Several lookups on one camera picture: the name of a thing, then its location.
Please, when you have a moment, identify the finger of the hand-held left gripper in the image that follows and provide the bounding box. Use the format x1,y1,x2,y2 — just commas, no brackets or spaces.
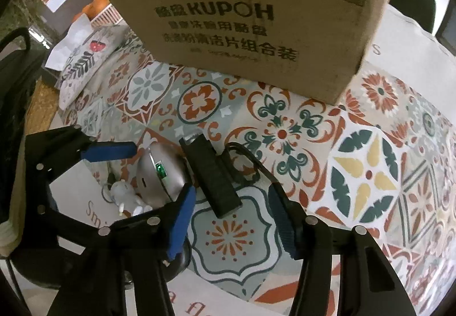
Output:
37,202,168,233
26,125,138,182

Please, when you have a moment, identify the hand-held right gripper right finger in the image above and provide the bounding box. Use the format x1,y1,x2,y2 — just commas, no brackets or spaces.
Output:
268,182,417,316

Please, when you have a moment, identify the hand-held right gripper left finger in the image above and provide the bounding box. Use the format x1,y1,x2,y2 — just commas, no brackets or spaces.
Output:
46,186,197,316

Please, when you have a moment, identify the silver mouse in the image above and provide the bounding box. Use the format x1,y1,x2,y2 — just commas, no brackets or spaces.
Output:
137,142,192,209

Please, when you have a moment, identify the black charger with cable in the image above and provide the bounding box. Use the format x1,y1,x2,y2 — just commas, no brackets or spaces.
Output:
179,134,279,219

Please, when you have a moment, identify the brown cardboard box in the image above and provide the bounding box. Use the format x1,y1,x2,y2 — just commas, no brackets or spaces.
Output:
97,0,397,106

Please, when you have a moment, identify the yellow woven box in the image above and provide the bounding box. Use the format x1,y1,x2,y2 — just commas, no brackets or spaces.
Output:
26,80,60,136

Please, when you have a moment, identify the floral tissue box cover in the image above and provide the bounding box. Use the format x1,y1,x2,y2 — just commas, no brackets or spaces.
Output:
45,13,126,111

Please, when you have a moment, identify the tile pattern tablecloth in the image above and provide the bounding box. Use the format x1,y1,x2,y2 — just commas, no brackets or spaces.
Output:
27,4,456,316

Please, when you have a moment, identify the white fruit basket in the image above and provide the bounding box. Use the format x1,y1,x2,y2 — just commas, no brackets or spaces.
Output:
88,4,124,27

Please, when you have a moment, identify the orange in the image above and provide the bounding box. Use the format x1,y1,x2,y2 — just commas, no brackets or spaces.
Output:
73,5,94,22
89,0,111,14

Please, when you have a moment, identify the small white figurine keychain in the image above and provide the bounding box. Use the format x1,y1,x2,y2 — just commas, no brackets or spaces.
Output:
101,180,154,219

